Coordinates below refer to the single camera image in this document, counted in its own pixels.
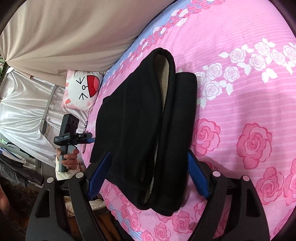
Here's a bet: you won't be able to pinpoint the left hand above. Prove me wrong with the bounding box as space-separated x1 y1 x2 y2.
56 148 79 170

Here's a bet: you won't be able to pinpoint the cartoon cat face pillow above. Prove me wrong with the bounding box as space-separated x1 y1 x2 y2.
61 70 103 113

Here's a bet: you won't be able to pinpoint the beige curtain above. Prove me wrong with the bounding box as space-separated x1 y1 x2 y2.
1 1 171 86

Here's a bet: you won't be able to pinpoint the black pants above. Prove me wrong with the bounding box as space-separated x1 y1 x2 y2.
90 48 197 216

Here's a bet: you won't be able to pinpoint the silver satin curtain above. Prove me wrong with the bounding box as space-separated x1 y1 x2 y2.
0 67 88 167

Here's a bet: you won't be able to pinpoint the black frame eyeglasses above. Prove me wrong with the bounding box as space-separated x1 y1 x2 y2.
82 120 88 154

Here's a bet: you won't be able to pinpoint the pink rose bed sheet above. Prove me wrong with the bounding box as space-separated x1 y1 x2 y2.
87 1 295 237

